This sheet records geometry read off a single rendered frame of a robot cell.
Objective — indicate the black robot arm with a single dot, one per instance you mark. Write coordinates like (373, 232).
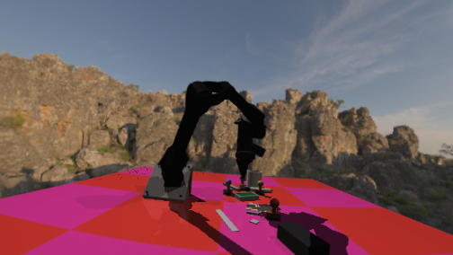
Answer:
(198, 99)

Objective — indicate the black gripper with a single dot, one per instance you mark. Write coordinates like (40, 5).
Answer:
(243, 156)

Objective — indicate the red-handled rubber stamp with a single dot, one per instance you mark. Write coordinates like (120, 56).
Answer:
(274, 215)

